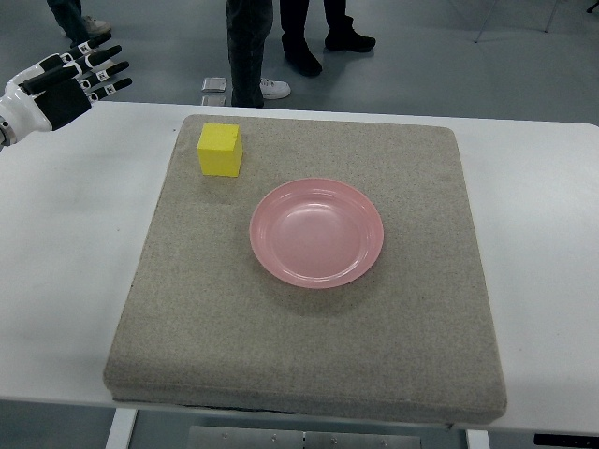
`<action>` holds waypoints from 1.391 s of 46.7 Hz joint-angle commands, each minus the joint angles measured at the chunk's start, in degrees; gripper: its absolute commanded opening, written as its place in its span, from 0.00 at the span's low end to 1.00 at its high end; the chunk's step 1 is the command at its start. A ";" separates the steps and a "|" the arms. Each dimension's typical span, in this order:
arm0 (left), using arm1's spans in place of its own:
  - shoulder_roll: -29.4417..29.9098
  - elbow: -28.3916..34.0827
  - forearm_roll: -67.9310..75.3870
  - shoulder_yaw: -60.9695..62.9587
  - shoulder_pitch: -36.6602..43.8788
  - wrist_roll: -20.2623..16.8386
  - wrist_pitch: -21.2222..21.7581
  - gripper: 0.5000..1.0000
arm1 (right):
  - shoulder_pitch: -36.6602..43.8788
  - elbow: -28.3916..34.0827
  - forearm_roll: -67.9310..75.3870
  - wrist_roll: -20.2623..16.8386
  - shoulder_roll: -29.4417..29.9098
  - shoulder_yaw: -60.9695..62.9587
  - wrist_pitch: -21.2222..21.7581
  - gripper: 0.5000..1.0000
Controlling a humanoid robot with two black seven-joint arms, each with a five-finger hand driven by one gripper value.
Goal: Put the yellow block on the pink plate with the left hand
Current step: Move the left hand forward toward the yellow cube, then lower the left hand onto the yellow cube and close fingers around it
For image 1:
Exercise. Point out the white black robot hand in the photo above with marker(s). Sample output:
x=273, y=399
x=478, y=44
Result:
x=59, y=89

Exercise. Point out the yellow foam block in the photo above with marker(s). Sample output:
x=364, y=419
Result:
x=219, y=150

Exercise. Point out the pink plate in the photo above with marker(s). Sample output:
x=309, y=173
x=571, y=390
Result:
x=316, y=233

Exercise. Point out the person in blue jeans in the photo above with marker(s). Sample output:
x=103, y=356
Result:
x=76, y=26

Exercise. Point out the lower metal floor box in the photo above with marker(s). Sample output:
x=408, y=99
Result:
x=214, y=100

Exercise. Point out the metal floor box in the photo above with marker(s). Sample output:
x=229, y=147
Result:
x=214, y=100
x=214, y=85

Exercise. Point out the upper metal floor box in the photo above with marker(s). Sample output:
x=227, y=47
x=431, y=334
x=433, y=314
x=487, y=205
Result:
x=214, y=85

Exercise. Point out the person in dark jeans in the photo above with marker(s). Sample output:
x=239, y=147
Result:
x=248, y=24

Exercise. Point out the white left table leg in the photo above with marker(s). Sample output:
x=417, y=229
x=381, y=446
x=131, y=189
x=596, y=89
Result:
x=121, y=429

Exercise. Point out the white table leg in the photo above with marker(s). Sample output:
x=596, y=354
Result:
x=121, y=429
x=477, y=439

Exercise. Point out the grey metal table crossbar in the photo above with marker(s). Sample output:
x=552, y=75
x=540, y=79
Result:
x=230, y=437

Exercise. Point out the beige fabric mat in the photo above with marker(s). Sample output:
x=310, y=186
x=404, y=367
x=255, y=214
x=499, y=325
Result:
x=412, y=340

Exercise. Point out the metal chair legs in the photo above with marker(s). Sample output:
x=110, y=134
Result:
x=541, y=18

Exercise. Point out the white right table leg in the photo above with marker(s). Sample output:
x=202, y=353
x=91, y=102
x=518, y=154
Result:
x=477, y=439

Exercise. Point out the black table control panel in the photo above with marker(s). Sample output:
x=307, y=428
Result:
x=561, y=440

